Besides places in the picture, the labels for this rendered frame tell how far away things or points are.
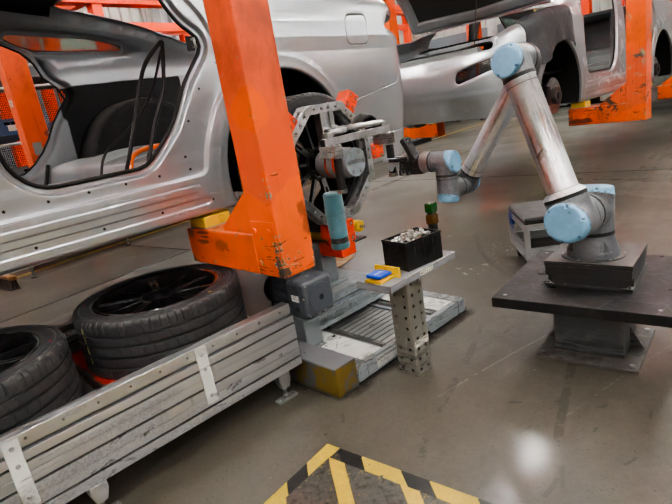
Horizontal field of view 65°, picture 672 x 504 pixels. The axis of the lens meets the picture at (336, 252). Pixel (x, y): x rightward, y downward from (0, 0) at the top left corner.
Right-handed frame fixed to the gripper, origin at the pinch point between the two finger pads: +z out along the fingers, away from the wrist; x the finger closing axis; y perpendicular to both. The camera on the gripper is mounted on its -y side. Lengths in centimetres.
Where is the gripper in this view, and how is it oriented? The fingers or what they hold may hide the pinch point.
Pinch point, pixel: (387, 159)
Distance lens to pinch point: 246.8
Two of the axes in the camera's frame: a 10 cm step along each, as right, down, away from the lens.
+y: 1.6, 9.5, 2.7
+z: -7.0, -0.9, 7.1
